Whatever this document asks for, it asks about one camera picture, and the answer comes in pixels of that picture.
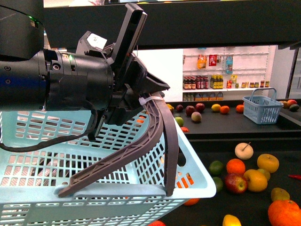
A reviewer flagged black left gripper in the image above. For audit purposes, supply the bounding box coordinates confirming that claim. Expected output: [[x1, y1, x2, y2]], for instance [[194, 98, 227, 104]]
[[75, 3, 169, 125]]

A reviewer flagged grey basket handle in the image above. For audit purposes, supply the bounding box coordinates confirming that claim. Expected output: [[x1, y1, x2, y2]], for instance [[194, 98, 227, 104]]
[[58, 92, 179, 197]]

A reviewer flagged light blue shopping basket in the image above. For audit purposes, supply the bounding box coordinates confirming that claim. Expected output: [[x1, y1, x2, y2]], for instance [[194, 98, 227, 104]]
[[0, 112, 216, 226]]

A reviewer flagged yellow lemon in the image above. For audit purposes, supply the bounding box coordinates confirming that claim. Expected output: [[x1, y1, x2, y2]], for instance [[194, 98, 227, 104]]
[[222, 214, 242, 226]]

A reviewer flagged black overhead shelf canopy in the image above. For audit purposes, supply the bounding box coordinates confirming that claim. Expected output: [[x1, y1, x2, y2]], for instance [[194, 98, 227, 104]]
[[43, 0, 301, 49]]

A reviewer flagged white zip tie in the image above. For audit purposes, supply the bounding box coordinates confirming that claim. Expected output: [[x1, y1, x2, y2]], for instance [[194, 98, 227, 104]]
[[138, 96, 164, 105]]

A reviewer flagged green lime upper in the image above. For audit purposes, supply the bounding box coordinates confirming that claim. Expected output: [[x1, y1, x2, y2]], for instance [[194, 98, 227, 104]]
[[208, 161, 224, 176]]

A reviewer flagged green lime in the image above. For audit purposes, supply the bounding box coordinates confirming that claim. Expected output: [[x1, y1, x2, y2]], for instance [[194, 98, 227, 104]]
[[208, 161, 224, 176], [212, 177, 223, 193]]

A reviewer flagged white pear back tray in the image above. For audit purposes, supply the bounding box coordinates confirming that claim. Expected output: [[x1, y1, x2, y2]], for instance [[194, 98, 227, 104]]
[[235, 142, 253, 160]]

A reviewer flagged small blue basket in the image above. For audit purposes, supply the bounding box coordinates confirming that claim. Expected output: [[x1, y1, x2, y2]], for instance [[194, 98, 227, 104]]
[[243, 88, 284, 125]]

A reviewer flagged small orange back tray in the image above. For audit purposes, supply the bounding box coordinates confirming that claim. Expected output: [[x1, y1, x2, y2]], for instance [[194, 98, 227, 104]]
[[226, 159, 246, 175]]

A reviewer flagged large orange middle tray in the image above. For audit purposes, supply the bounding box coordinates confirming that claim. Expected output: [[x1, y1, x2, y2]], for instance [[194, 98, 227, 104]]
[[183, 198, 200, 206]]

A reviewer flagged green lime lower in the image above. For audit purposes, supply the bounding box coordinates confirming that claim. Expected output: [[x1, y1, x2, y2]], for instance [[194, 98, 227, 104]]
[[212, 177, 223, 193]]

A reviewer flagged red apple front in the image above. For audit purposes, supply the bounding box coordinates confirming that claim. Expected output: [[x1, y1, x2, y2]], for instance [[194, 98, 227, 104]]
[[148, 220, 166, 226]]

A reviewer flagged yellow apple right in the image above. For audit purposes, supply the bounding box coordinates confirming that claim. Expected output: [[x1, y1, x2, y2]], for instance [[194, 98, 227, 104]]
[[257, 153, 279, 173]]

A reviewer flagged yellow apple beside red apple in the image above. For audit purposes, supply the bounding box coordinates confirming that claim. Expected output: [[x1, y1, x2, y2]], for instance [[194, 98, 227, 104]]
[[244, 169, 268, 193]]

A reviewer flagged small yellow green fruit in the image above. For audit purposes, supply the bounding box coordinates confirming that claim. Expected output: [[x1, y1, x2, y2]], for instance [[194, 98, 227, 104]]
[[258, 169, 271, 181]]

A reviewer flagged brown kiwi fruit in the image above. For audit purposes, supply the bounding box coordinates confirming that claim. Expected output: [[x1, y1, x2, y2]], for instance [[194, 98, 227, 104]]
[[271, 187, 290, 202]]

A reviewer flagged red chili pepper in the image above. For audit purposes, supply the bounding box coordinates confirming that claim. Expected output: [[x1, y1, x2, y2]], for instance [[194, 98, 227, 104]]
[[288, 175, 301, 180]]

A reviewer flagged large orange right front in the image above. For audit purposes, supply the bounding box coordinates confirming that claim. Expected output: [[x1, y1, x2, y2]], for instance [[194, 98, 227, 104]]
[[268, 200, 301, 226]]

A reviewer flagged white wall goods shelf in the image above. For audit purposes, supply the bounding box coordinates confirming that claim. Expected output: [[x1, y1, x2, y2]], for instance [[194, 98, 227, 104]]
[[182, 46, 276, 101]]

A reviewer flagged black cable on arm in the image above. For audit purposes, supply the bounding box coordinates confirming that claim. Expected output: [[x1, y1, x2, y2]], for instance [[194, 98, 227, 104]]
[[0, 98, 98, 153]]

